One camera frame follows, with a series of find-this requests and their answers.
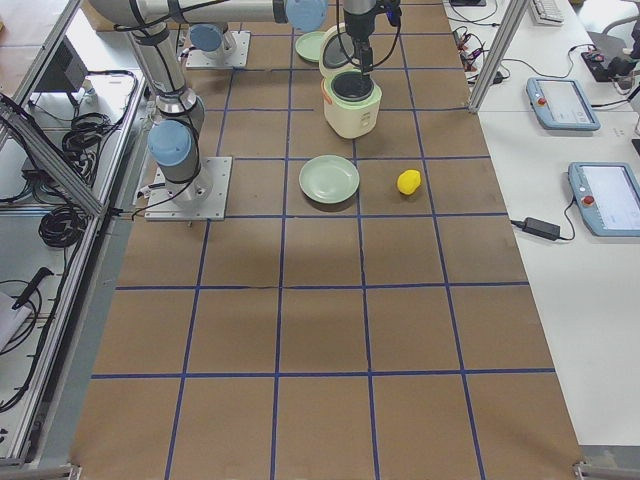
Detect white keyboard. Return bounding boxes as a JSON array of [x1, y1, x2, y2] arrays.
[[529, 0, 564, 27]]

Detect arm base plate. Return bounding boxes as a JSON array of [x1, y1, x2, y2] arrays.
[[185, 31, 251, 70], [143, 157, 233, 221]]

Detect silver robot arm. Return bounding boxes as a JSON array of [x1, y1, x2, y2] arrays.
[[92, 1, 398, 216], [189, 23, 236, 58]]

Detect far teach pendant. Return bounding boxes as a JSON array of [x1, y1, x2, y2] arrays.
[[526, 77, 601, 132]]

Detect black coiled cables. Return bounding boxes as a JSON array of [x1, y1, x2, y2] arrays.
[[38, 205, 87, 249]]

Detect black power brick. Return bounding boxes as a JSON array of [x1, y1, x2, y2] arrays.
[[522, 217, 561, 241]]

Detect yellow toy bell pepper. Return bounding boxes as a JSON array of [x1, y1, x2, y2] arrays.
[[396, 169, 422, 196]]

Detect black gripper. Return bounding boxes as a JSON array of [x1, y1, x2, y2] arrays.
[[343, 4, 377, 76]]

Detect near teach pendant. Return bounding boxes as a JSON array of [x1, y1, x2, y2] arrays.
[[568, 162, 639, 237]]

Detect white rice cooker orange handle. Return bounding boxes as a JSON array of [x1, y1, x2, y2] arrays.
[[319, 22, 382, 139]]

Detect green plate near arm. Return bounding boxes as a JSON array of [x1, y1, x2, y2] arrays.
[[299, 155, 360, 204], [295, 31, 324, 63]]

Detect teach pendant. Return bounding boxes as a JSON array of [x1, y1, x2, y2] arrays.
[[526, 77, 601, 132], [568, 162, 639, 237]]

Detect aluminium frame post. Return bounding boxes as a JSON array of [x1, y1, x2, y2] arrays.
[[468, 0, 527, 113]]

